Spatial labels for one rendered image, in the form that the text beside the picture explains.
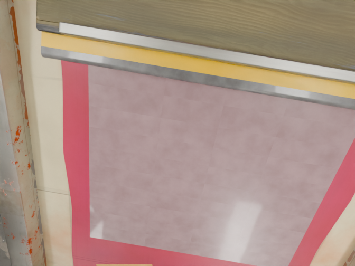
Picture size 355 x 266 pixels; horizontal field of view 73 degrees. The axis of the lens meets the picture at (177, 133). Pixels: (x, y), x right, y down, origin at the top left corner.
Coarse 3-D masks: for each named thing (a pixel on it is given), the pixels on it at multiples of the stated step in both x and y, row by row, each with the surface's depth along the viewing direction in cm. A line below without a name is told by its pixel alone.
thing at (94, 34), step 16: (64, 32) 22; (80, 32) 22; (96, 32) 22; (112, 32) 22; (144, 48) 23; (160, 48) 22; (176, 48) 22; (192, 48) 22; (208, 48) 22; (240, 64) 23; (256, 64) 22; (272, 64) 22; (288, 64) 22; (304, 64) 22; (336, 80) 23; (352, 80) 22
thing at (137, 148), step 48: (96, 96) 30; (144, 96) 30; (192, 96) 30; (96, 144) 33; (144, 144) 33; (192, 144) 32; (96, 192) 37; (144, 192) 36; (192, 192) 36; (96, 240) 42; (144, 240) 41
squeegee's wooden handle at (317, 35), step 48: (48, 0) 23; (96, 0) 23; (144, 0) 22; (192, 0) 22; (240, 0) 22; (288, 0) 22; (336, 0) 22; (240, 48) 23; (288, 48) 23; (336, 48) 23
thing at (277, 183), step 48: (240, 96) 29; (240, 144) 32; (288, 144) 31; (336, 144) 31; (240, 192) 35; (288, 192) 34; (336, 192) 34; (192, 240) 40; (240, 240) 39; (288, 240) 38
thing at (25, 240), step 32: (0, 0) 25; (0, 32) 26; (0, 64) 26; (0, 96) 28; (0, 128) 29; (0, 160) 32; (32, 160) 35; (0, 192) 34; (32, 192) 37; (32, 224) 38; (32, 256) 40; (352, 256) 38
